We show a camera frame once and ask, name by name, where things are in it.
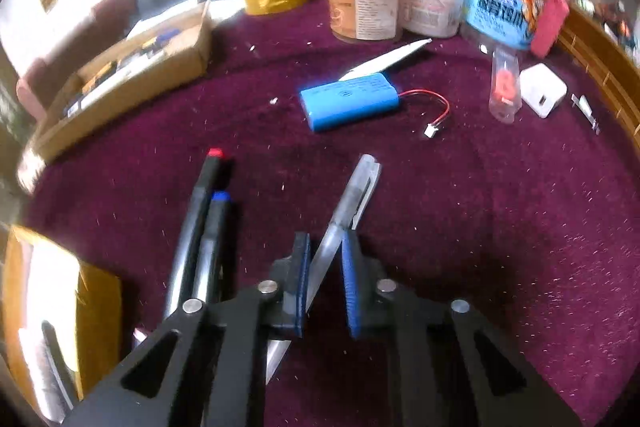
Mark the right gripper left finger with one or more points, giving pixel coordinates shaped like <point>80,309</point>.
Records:
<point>206,364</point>

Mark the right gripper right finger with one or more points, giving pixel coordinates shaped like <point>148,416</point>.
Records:
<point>448,365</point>

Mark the clear white gel pen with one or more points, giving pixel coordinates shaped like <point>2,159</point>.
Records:
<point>346,216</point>

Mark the black marker blue cap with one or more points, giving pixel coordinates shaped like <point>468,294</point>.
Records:
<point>207,269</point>

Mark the black marker red cap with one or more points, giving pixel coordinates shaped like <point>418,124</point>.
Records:
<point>181,276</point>

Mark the yellow open box white lining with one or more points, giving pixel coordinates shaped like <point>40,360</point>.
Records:
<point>41,282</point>

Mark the small clear box red content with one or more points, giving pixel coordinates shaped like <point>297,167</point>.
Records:
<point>505,98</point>

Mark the blue battery pack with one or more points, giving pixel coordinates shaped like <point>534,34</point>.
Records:
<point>342,102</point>

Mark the white charger adapter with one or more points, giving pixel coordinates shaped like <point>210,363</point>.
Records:
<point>541,89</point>

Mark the white knife blade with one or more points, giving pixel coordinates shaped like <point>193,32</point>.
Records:
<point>386,60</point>

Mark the brown cardboard tray with pens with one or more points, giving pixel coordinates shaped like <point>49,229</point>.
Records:
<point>133,71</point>

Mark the maroon armchair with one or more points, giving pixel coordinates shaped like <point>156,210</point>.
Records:
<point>106,24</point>

